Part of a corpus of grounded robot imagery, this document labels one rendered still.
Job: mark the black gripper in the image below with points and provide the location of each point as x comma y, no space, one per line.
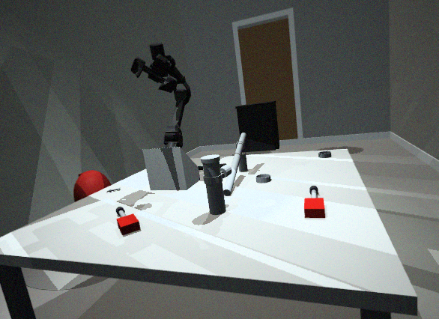
154,74

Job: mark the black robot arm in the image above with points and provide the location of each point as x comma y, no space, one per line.
173,135

